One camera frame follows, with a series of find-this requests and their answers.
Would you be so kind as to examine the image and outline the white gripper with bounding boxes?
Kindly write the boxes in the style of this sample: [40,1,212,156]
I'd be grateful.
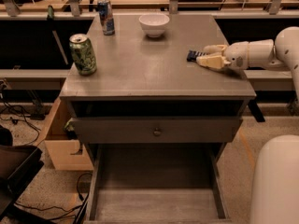
[196,41,249,70]

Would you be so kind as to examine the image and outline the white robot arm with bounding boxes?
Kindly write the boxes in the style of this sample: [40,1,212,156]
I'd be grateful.
[195,26,299,224]

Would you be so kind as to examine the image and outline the blue energy drink can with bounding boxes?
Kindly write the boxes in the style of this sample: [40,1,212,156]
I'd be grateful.
[97,0,115,35]

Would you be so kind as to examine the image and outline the green soda can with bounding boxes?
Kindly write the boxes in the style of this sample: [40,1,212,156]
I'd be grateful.
[69,34,97,76]

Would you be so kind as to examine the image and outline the white ceramic bowl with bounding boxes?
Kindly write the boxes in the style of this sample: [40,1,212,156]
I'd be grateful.
[139,13,170,37]

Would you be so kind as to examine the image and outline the grey wooden cabinet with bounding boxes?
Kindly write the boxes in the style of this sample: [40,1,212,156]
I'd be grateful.
[59,14,257,224]

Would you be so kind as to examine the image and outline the round metal drawer knob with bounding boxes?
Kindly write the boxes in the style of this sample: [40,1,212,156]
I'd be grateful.
[152,128,162,137]

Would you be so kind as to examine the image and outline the grey upper drawer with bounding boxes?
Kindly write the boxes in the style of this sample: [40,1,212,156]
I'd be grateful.
[71,118,242,144]

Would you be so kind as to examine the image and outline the grey open bottom drawer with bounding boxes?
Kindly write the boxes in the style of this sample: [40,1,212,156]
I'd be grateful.
[84,145,232,224]

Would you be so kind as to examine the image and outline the light wooden box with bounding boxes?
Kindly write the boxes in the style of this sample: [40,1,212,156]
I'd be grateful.
[37,98,93,171]

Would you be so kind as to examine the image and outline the dark tray stand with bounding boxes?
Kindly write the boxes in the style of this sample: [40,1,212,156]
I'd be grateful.
[0,124,56,224]

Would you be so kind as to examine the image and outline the black floor cables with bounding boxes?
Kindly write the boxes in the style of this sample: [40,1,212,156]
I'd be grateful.
[0,81,42,147]

